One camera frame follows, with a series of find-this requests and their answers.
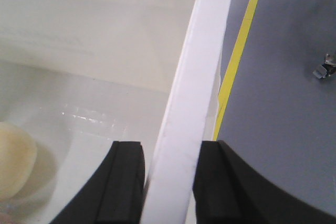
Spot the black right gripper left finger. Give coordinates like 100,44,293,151
52,141,145,224

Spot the caster wheel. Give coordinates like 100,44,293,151
313,53,335,79

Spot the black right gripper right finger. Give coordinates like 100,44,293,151
193,141,335,223

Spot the white plastic tote box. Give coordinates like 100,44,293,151
1,0,231,223

